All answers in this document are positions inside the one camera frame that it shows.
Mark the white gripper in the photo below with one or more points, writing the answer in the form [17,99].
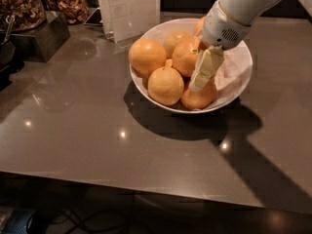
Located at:
[222,28]

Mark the orange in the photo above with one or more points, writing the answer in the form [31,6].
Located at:
[185,55]
[199,100]
[146,55]
[173,39]
[198,26]

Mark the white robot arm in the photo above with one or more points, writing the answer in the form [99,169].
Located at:
[248,11]

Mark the white paper bowl liner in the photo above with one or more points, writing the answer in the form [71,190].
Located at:
[232,78]

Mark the white ceramic bowl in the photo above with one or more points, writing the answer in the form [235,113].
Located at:
[158,33]

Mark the bowl of dried fruit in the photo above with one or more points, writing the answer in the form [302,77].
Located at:
[74,11]

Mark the small orange segment centre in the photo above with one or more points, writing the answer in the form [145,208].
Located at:
[169,63]

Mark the orange front left pale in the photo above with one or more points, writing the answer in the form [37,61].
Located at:
[165,85]

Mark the clear acrylic sign holder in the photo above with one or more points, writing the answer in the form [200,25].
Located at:
[126,19]

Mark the glass jar of nuts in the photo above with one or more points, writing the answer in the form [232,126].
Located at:
[28,14]

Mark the metal serving scoop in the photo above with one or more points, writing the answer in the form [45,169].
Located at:
[7,50]

